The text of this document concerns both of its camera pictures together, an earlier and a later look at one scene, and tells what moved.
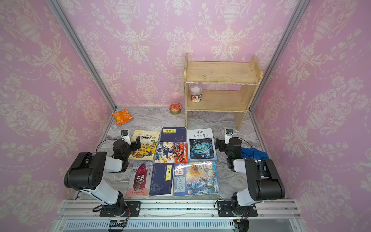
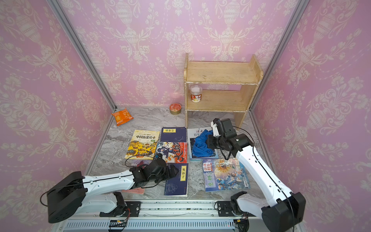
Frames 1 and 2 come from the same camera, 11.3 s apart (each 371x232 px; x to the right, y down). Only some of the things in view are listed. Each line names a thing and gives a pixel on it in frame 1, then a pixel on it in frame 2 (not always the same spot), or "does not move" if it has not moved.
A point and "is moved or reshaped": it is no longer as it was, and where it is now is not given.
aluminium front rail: [84, 216] does not move
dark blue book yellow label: [173, 134] does not move
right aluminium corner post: [299, 7] does not move
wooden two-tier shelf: [248, 75] does not move
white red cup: [196, 91] does not move
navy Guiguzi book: [161, 179] is moved or reshaped
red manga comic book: [171, 152] does not move
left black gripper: [135, 147] -> [169, 175]
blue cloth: [253, 153] is moved or reshaped
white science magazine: [201, 146] does not move
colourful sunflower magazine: [195, 178] -> [224, 174]
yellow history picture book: [149, 140] does not move
